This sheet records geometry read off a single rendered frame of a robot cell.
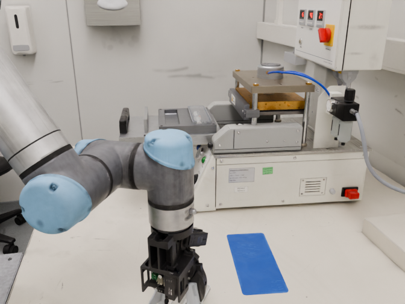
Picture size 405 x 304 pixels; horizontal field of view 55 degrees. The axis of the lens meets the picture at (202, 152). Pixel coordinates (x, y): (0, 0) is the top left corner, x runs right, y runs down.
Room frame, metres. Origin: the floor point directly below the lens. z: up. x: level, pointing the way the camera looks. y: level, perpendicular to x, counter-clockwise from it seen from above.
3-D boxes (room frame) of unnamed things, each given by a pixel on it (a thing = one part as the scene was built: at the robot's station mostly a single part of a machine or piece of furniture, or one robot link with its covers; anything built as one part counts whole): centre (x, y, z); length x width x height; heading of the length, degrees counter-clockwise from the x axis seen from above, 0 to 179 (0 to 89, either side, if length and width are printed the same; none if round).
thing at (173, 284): (0.55, 0.05, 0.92); 0.09 x 0.08 x 0.12; 158
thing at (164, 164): (0.56, 0.05, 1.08); 0.09 x 0.08 x 0.11; 78
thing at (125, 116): (1.14, 0.24, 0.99); 0.15 x 0.02 x 0.04; 7
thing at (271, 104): (1.18, -0.21, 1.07); 0.22 x 0.17 x 0.10; 7
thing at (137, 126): (1.15, 0.10, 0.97); 0.30 x 0.22 x 0.08; 97
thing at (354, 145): (1.19, -0.24, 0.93); 0.46 x 0.35 x 0.01; 97
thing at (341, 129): (0.98, -0.36, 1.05); 0.15 x 0.05 x 0.15; 7
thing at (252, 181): (1.17, -0.20, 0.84); 0.53 x 0.37 x 0.17; 97
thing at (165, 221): (0.56, 0.05, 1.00); 0.08 x 0.08 x 0.05
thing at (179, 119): (1.16, 0.05, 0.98); 0.20 x 0.17 x 0.03; 7
